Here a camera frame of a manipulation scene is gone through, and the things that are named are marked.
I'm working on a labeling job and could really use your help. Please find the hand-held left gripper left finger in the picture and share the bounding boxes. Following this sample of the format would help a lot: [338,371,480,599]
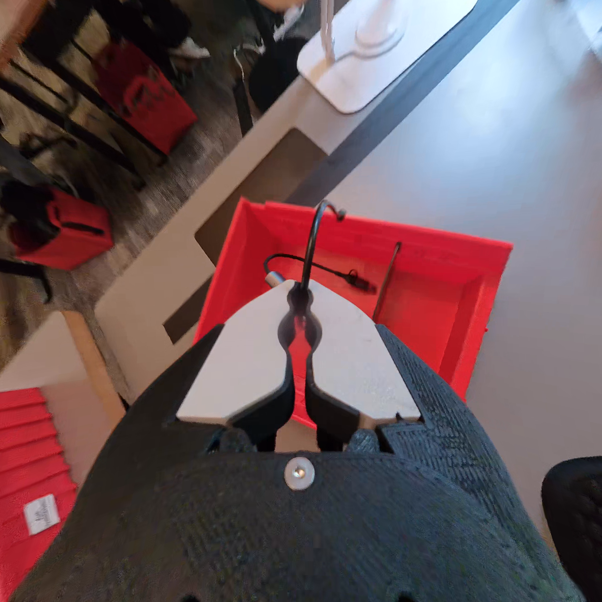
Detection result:
[176,280,295,427]

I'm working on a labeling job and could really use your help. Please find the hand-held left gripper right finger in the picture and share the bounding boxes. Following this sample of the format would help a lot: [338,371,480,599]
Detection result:
[303,279,422,431]

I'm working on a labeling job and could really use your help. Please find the small red plastic bin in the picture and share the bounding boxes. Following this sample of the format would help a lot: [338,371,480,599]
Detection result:
[194,198,514,431]

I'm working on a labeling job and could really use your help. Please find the black usb cable red plug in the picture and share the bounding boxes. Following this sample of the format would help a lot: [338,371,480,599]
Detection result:
[286,200,347,311]

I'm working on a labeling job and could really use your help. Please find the wooden table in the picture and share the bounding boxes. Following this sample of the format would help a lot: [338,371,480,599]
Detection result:
[0,310,130,471]

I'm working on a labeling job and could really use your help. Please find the red fabric bag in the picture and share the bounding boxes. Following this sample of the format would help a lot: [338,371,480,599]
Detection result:
[93,41,198,156]
[10,185,115,272]

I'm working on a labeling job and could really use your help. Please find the large red tote white label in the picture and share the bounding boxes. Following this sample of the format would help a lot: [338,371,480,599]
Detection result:
[0,388,79,600]

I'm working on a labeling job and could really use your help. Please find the black mesh cushion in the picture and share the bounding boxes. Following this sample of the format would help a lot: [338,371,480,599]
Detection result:
[541,455,602,602]

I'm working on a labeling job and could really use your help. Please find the white document stand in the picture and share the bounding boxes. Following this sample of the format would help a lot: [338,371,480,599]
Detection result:
[296,0,479,115]

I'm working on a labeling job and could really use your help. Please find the black backpack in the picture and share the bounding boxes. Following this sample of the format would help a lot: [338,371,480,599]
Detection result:
[248,37,310,114]

